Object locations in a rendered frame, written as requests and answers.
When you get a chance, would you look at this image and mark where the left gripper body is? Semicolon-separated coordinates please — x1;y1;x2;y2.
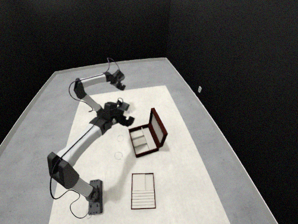
113;82;126;91

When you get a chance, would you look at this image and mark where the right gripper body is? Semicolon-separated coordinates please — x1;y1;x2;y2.
114;113;134;127

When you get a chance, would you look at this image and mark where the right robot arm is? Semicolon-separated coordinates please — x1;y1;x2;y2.
47;101;129;215

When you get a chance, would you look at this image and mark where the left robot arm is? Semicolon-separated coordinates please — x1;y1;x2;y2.
74;70;125;117

